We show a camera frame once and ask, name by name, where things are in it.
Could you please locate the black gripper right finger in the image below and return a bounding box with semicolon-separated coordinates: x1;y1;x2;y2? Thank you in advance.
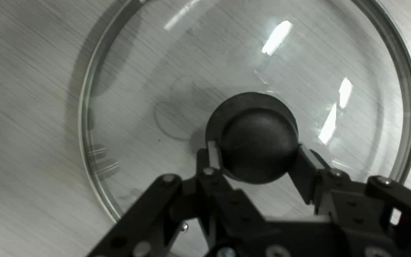
286;145;411;257

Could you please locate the glass lid with black knob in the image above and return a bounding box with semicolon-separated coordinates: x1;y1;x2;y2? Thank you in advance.
76;0;411;226

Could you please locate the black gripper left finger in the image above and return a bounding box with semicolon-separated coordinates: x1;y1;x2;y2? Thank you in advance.
86;139;265;257

